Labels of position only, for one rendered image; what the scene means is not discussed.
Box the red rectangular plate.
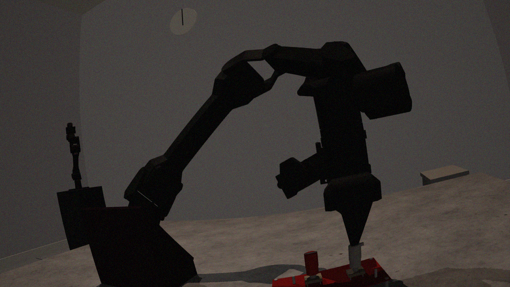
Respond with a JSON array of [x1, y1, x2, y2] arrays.
[[272, 242, 391, 287]]

